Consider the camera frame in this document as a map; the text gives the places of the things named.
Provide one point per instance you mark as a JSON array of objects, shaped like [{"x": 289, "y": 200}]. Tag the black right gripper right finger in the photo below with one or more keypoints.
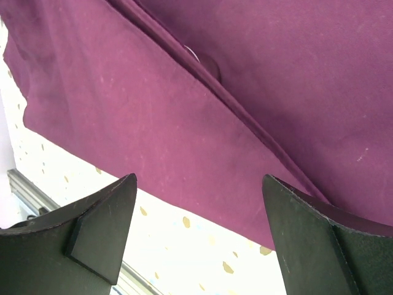
[{"x": 322, "y": 249}]

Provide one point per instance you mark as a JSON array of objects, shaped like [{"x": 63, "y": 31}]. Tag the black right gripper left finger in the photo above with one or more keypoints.
[{"x": 75, "y": 249}]

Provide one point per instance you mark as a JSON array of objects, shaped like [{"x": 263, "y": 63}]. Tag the purple cloth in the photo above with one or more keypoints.
[{"x": 301, "y": 90}]

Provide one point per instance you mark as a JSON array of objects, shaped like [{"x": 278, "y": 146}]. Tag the stainless steel tray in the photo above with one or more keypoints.
[{"x": 192, "y": 53}]

